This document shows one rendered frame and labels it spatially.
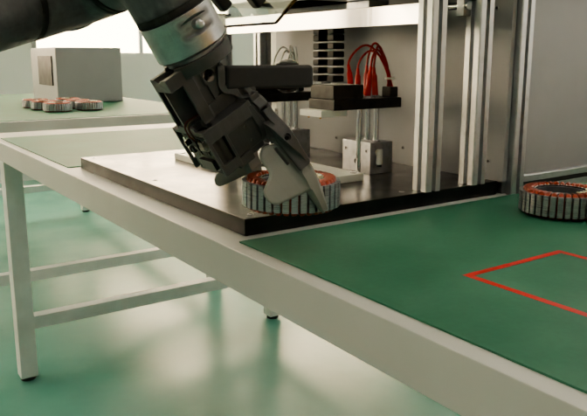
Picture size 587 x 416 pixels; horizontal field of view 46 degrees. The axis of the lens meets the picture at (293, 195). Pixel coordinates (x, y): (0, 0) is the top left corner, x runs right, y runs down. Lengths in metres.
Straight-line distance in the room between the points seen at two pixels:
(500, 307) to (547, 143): 0.63
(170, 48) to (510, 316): 0.39
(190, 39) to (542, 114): 0.70
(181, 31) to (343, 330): 0.32
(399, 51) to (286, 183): 0.63
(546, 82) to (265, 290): 0.65
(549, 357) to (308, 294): 0.24
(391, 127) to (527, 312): 0.74
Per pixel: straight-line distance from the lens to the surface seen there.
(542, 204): 0.98
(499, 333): 0.58
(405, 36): 1.28
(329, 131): 1.46
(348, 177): 1.09
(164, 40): 0.67
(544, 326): 0.60
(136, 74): 6.06
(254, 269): 0.76
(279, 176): 0.71
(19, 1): 0.67
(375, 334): 0.61
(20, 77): 5.78
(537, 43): 1.18
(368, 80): 1.16
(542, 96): 1.20
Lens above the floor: 0.97
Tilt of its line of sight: 11 degrees down
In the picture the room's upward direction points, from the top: straight up
